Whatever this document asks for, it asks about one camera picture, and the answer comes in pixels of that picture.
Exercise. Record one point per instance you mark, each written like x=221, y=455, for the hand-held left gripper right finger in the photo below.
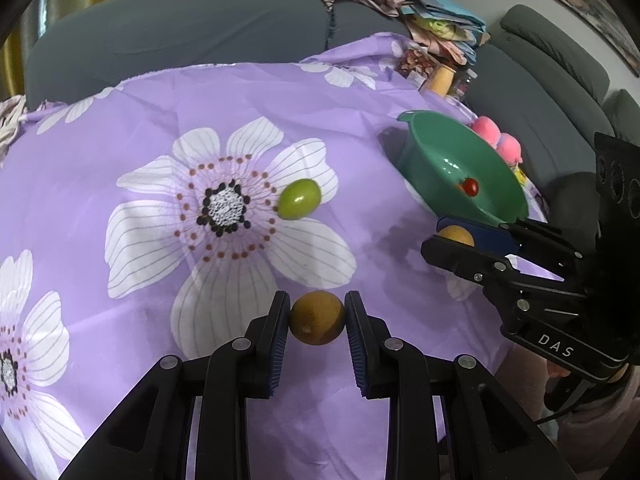
x=356, y=350

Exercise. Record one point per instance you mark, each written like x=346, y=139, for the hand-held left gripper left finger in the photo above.
x=280, y=345

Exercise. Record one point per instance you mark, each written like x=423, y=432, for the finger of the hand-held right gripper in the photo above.
x=492, y=235
x=455, y=255

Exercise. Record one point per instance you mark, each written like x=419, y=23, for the brown longan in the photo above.
x=317, y=317
x=457, y=236

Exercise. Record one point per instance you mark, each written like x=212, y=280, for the red tomato with green stem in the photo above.
x=470, y=187

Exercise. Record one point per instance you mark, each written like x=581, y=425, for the green plastic bowl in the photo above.
x=440, y=160

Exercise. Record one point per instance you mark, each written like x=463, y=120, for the person's right forearm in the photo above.
x=615, y=425

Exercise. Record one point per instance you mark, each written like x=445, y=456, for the yellow candy wrapper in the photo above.
x=521, y=175

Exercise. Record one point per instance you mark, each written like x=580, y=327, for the pink plush toy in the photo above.
x=500, y=142

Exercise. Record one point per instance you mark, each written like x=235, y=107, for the person's leg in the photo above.
x=522, y=380

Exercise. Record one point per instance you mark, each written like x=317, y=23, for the dark jar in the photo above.
x=465, y=87

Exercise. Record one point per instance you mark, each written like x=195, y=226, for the yellow cup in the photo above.
x=442, y=80

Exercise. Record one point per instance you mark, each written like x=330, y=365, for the stack of folded colourful clothes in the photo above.
x=445, y=25

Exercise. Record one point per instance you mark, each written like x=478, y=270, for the purple floral tablecloth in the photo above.
x=150, y=110

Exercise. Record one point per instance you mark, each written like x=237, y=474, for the grey sofa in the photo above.
x=175, y=25

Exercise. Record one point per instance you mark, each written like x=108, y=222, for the white patterned cloth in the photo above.
x=10, y=125

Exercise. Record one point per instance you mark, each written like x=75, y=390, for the yellow deer print curtain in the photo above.
x=10, y=60

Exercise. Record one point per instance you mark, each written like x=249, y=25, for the framed wall painting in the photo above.
x=605, y=15

